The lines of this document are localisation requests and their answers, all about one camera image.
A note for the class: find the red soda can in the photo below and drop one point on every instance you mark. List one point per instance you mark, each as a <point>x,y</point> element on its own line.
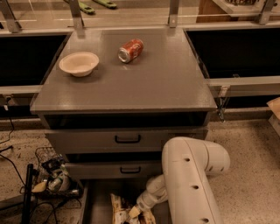
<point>130,50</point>

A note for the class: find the metal bracket centre right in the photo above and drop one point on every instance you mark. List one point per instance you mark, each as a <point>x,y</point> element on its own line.
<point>173,13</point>

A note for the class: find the metal bracket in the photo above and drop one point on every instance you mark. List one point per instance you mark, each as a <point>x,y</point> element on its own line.
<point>12,24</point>
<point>76,14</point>
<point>173,13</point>
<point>264,15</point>

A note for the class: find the black stand post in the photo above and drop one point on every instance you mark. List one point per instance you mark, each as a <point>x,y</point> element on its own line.
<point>27,195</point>

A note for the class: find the metal bracket far right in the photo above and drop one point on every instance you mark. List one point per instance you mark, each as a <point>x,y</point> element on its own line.
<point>264,15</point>

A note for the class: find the metal clamp on rail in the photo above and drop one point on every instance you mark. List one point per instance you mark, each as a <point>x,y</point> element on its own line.
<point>222,101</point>

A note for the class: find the grey top drawer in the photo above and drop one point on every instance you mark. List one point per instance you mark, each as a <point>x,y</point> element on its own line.
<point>81,141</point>

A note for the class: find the green tool left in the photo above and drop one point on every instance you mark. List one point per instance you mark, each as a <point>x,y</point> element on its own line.
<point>84,7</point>

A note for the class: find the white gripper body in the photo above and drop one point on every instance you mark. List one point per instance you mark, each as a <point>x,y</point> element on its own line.
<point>144,201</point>

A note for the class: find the green tool right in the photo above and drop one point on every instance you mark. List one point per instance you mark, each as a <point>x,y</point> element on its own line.
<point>106,3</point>

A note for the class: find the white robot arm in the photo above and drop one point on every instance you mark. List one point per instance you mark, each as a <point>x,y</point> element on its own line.
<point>186,164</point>

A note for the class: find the brown chip bag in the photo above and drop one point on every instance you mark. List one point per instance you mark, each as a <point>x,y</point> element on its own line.
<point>121,208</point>

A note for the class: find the green tool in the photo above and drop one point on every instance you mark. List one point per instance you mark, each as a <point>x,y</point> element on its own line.
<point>106,3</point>
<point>84,7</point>

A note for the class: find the metal bracket far left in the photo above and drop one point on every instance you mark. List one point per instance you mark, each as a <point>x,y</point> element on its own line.
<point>12,24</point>

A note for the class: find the grey middle drawer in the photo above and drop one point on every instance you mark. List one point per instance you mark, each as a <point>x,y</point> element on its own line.
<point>114,170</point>

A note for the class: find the white paper bowl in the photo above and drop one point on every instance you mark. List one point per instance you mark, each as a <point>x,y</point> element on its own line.
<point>79,64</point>

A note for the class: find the metal bracket centre left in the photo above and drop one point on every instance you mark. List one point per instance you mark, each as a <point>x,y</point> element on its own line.
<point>76,14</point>

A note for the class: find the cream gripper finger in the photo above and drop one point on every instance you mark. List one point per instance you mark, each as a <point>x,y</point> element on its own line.
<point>134,212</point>

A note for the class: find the wire basket with clutter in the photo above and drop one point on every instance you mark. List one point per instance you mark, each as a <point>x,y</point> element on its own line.
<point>53,179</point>

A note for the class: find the grey drawer cabinet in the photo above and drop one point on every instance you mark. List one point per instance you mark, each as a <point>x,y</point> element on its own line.
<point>161,88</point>

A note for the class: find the grey open bottom drawer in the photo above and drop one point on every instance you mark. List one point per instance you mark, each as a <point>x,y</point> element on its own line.
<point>96,202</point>

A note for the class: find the wooden box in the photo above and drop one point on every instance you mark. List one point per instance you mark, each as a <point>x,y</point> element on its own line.
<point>210,12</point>

